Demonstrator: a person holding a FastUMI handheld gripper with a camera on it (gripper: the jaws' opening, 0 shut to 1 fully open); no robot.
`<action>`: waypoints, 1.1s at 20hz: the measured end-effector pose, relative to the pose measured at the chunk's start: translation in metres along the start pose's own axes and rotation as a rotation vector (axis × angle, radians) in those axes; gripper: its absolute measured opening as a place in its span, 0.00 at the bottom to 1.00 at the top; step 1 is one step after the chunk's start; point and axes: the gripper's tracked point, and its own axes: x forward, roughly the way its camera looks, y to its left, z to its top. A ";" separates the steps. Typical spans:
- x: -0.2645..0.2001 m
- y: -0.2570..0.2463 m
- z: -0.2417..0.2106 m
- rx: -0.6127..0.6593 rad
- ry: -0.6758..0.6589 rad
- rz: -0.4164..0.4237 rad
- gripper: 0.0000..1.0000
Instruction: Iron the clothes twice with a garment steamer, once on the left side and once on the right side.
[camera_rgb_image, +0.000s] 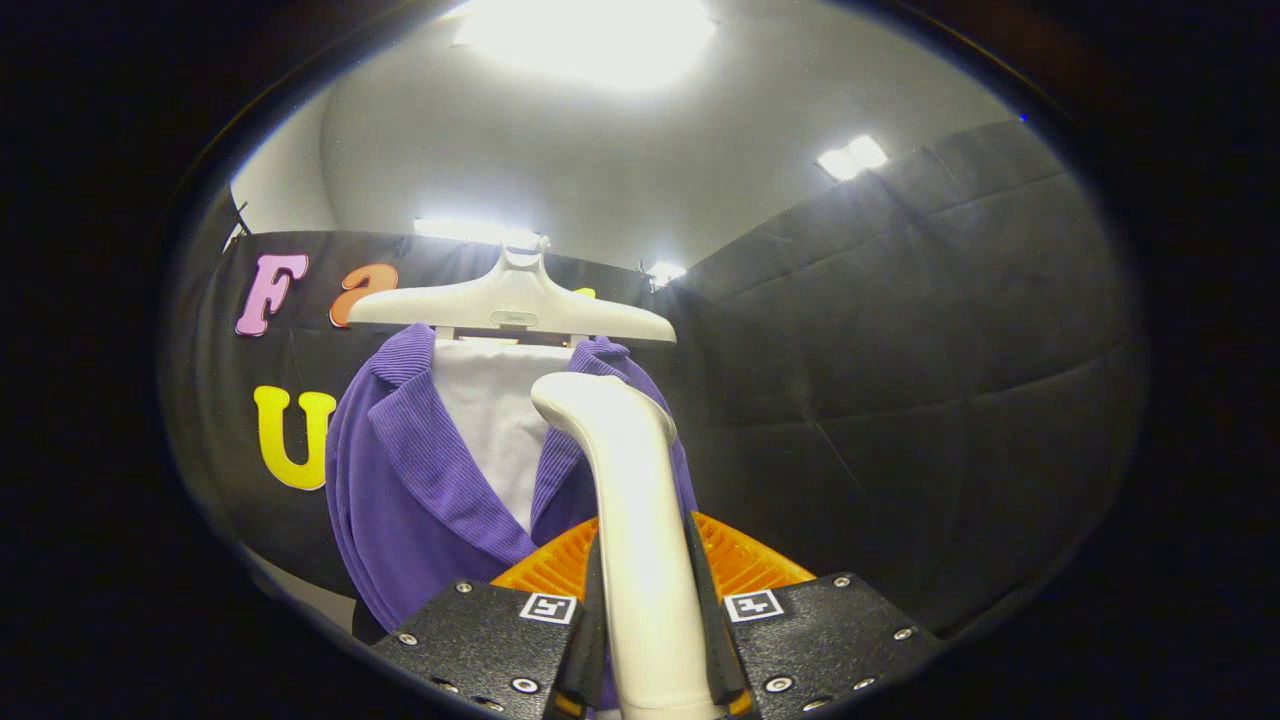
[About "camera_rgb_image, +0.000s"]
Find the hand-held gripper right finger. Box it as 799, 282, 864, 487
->
683, 510, 946, 720

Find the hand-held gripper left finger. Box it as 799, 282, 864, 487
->
370, 515, 608, 720

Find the white garment steamer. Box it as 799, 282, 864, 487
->
530, 372, 726, 720

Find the purple corduroy jacket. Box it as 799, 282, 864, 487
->
325, 322, 701, 633

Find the white plastic clothes hanger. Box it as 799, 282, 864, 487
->
345, 233, 678, 346

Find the double ceiling light panel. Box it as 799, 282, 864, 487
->
816, 134, 890, 182

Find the large ceiling light panel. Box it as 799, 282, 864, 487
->
450, 0, 719, 93

